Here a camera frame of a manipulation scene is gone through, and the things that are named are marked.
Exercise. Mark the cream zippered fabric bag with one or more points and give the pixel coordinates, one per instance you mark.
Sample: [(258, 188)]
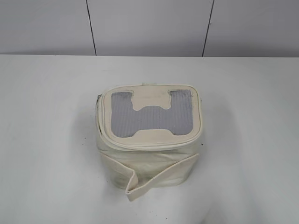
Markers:
[(149, 135)]

